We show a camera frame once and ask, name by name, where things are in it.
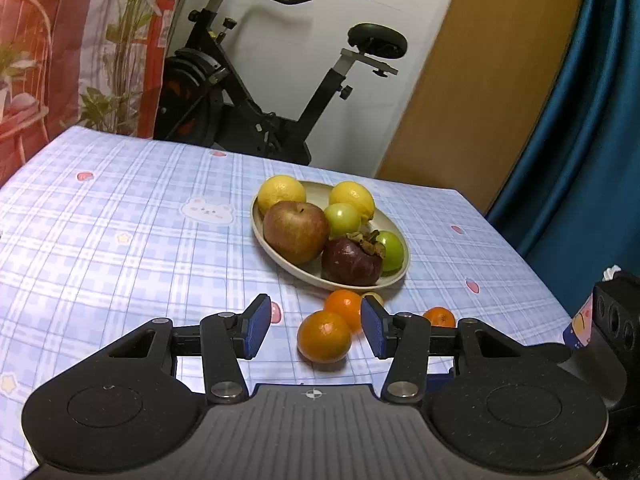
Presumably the wooden door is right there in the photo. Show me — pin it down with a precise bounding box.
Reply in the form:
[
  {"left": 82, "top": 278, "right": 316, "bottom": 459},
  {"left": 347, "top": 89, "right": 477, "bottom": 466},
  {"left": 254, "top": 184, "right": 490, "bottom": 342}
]
[{"left": 375, "top": 0, "right": 591, "bottom": 213}]

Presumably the yellow lemon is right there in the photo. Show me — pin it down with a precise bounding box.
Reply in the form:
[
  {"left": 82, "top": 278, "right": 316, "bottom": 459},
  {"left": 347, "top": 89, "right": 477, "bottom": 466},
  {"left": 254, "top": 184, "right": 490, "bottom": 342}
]
[
  {"left": 329, "top": 181, "right": 376, "bottom": 223},
  {"left": 257, "top": 175, "right": 307, "bottom": 216}
]

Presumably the round orange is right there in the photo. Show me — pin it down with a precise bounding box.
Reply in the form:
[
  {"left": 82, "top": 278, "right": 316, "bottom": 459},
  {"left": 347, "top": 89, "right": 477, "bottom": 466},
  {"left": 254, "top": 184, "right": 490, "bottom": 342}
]
[{"left": 297, "top": 310, "right": 352, "bottom": 365}]

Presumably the small mandarin orange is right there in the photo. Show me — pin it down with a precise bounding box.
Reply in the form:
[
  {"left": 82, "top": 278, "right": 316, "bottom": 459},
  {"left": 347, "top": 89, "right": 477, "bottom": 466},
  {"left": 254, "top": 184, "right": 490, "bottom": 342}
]
[{"left": 422, "top": 306, "right": 457, "bottom": 329}]

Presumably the blue plaid tablecloth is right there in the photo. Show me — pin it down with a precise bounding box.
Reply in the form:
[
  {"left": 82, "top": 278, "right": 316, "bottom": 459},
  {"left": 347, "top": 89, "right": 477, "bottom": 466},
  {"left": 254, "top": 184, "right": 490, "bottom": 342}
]
[{"left": 0, "top": 125, "right": 573, "bottom": 480}]

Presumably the oval orange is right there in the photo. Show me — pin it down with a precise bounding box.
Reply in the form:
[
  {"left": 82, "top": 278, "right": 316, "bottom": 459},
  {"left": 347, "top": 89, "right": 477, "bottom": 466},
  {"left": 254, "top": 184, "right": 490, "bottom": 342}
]
[{"left": 324, "top": 289, "right": 363, "bottom": 333}]

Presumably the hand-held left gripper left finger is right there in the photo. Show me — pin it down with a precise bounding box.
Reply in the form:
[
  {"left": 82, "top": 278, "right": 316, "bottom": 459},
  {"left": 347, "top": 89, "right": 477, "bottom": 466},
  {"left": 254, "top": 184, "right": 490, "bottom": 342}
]
[{"left": 107, "top": 294, "right": 273, "bottom": 405}]

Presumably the printed wall cloth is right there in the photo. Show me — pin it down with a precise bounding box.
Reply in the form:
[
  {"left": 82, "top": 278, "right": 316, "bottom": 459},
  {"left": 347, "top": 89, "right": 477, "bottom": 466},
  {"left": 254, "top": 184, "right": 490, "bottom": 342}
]
[{"left": 0, "top": 0, "right": 183, "bottom": 188}]

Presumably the paper cup with white lid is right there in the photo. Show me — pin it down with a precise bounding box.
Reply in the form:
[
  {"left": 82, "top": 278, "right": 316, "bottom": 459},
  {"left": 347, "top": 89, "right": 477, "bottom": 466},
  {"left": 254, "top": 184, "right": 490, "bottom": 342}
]
[{"left": 562, "top": 292, "right": 596, "bottom": 351}]

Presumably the blue curtain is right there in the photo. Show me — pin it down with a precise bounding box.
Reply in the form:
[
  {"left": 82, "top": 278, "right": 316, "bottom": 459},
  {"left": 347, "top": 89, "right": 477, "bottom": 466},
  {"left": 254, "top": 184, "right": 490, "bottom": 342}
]
[{"left": 485, "top": 0, "right": 640, "bottom": 311}]

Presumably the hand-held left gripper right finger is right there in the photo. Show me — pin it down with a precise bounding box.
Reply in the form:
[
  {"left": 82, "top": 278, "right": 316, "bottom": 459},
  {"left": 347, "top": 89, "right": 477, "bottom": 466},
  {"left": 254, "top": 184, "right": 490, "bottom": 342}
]
[{"left": 360, "top": 296, "right": 522, "bottom": 405}]

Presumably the purple mangosteen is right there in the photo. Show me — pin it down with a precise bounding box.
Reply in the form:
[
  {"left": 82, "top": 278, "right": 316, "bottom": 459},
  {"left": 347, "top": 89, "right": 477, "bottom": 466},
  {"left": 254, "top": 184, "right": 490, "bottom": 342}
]
[{"left": 321, "top": 230, "right": 387, "bottom": 286}]

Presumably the black exercise bike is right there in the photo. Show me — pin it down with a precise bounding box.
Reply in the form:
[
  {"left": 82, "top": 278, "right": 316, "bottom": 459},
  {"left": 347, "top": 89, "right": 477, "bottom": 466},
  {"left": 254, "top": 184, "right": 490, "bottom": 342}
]
[{"left": 152, "top": 0, "right": 408, "bottom": 166}]

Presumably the red apple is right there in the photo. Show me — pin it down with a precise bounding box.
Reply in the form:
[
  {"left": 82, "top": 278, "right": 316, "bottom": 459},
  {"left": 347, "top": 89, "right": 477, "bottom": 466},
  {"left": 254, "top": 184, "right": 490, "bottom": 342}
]
[{"left": 263, "top": 201, "right": 331, "bottom": 266}]

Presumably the green round fruit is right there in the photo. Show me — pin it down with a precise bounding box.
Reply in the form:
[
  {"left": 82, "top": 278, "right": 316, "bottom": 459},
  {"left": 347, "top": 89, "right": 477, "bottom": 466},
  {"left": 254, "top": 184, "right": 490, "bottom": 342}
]
[
  {"left": 374, "top": 230, "right": 405, "bottom": 273},
  {"left": 324, "top": 202, "right": 362, "bottom": 240}
]

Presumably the beige round plate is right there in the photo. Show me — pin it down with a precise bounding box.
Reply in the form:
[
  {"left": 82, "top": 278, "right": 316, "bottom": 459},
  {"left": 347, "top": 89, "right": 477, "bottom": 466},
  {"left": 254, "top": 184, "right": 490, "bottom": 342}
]
[{"left": 251, "top": 180, "right": 411, "bottom": 291}]

